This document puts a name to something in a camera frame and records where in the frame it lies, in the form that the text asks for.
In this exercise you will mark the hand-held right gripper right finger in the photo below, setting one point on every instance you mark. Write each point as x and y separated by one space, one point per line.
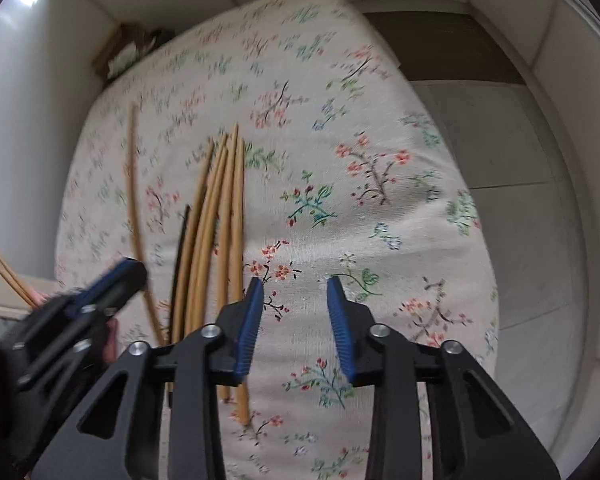
337 327

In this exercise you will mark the black chopstick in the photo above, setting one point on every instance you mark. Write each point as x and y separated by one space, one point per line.
182 250

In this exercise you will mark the bunch of wooden chopsticks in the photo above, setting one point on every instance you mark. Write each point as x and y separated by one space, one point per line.
237 210

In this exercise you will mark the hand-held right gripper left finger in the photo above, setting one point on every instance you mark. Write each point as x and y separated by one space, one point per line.
250 327

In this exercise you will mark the light wooden chopstick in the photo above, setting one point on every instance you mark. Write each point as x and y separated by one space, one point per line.
0 272
17 280
131 185

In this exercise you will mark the floral tablecloth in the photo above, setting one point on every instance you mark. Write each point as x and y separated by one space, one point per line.
360 220

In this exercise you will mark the brown cardboard box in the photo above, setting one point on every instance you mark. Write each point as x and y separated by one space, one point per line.
107 47

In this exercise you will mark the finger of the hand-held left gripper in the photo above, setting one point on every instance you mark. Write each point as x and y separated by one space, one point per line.
122 275
67 357

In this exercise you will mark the white and dark bundle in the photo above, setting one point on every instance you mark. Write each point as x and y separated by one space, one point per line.
130 57

